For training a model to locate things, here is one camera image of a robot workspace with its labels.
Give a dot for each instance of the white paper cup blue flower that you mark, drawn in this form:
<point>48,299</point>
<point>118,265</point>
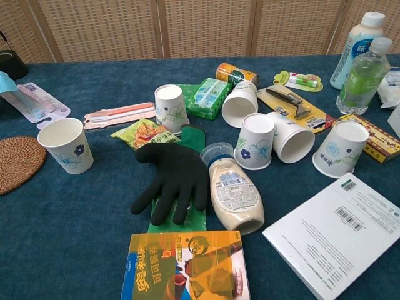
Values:
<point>67,150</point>
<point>254,143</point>
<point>293,143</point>

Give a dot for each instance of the white paper cup green flower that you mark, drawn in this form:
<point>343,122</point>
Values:
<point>340,150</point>
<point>170,107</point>
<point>239,109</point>

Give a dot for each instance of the green glove card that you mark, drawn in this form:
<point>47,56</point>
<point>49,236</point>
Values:
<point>193,134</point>

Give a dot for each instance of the black work glove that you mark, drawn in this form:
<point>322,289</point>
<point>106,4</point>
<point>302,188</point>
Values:
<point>175,175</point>

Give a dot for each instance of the light green wipes pack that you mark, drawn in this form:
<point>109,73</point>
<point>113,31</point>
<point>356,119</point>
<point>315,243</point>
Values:
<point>207,97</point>

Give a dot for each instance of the mayonnaise squeeze bottle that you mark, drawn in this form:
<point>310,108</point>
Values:
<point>234,193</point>

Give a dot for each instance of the dark green packet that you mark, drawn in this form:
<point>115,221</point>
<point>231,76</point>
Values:
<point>188,92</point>

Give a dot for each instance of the green snack packet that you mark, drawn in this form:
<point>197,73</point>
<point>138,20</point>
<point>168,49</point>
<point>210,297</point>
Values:
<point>140,132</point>

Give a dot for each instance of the orange drink can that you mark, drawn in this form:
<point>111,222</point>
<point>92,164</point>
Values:
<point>232,73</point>

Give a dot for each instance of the salmon toothbrush pack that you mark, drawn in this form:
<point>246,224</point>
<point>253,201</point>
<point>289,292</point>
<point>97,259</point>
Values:
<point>125,112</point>

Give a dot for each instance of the razor on yellow card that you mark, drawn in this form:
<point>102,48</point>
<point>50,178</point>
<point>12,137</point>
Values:
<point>300,107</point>

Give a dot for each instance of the orange snack box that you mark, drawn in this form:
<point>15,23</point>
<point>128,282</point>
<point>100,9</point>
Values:
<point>187,268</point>

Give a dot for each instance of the lip balm on green card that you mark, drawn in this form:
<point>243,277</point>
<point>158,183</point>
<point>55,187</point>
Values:
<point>300,80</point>

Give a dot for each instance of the woven folding screen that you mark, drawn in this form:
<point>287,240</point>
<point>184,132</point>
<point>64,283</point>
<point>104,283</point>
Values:
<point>206,28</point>

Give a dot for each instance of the pink toothbrush blister pack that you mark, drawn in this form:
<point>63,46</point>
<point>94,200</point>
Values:
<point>47,104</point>

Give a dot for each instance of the white flat box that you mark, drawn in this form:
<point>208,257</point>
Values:
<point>337,237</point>

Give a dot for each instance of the clear bottle green label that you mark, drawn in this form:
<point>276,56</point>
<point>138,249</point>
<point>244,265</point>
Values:
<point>362,84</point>

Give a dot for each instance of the red and yellow box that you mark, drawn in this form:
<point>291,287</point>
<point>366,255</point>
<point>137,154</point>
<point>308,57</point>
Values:
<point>379,140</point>

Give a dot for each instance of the woven rattan coaster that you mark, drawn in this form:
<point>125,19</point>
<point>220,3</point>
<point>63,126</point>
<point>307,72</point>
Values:
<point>18,162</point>

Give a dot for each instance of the white milk drink bottle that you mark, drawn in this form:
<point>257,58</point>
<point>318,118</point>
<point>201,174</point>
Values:
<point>353,50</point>

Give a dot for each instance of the white gauze pack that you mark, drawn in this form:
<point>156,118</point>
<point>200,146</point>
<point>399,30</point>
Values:
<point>390,90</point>

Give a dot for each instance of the black tape roll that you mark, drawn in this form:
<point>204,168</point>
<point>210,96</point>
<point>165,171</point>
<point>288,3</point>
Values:
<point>12,64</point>

